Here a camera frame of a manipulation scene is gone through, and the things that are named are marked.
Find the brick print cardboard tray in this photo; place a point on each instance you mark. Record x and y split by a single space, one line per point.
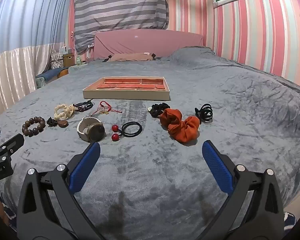
130 91

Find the small cardboard box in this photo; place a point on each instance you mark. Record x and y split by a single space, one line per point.
68 60

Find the black hair claw clip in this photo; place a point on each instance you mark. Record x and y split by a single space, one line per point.
204 113

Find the pink headboard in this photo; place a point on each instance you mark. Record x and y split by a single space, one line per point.
150 42

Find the blue padded bench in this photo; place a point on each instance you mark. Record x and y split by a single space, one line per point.
50 75

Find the tan pillow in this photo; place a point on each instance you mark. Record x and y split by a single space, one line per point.
130 57

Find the blue patterned cloth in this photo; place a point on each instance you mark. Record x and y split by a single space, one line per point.
289 222
11 217

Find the small green bottle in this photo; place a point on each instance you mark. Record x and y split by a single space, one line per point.
78 61

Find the black scrunchie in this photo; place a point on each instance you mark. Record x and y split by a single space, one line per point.
157 109

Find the orange scrunchie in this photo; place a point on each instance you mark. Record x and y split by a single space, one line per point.
180 126

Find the patterned storage bag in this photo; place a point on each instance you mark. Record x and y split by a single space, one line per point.
56 60

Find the grey striped hanging cloth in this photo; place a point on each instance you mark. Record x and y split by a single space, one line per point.
120 7

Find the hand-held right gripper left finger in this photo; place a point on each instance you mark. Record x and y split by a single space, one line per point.
86 165

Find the blue and white curtain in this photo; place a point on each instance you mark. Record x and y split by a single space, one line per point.
22 42

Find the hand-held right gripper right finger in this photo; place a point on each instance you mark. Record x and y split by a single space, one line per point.
216 165

